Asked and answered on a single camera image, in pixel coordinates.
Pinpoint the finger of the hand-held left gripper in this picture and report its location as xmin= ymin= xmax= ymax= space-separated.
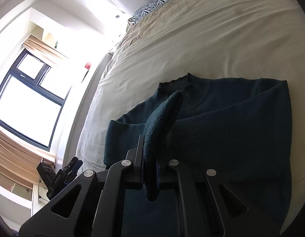
xmin=59 ymin=156 xmax=79 ymax=180
xmin=68 ymin=160 xmax=84 ymax=181

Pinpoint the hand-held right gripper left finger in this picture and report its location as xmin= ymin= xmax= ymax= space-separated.
xmin=18 ymin=135 xmax=145 ymax=237

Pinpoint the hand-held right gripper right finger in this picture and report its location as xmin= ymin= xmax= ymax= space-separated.
xmin=155 ymin=156 xmax=281 ymax=237

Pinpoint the dark teal knit sweater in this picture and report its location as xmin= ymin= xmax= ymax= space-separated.
xmin=103 ymin=72 xmax=293 ymax=237

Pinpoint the white cabinet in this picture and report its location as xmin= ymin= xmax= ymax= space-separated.
xmin=31 ymin=182 xmax=49 ymax=218

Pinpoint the tan curtain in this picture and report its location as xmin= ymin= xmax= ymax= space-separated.
xmin=0 ymin=125 xmax=56 ymax=191

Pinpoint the dark framed window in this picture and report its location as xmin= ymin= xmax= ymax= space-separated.
xmin=0 ymin=48 xmax=74 ymax=152

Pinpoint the tan roman blind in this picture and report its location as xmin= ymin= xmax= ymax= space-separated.
xmin=22 ymin=35 xmax=69 ymax=66

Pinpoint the bed with beige sheet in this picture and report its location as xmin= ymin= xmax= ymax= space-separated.
xmin=63 ymin=0 xmax=305 ymax=228

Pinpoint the zebra print pillow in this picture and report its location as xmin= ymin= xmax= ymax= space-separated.
xmin=131 ymin=0 xmax=176 ymax=24

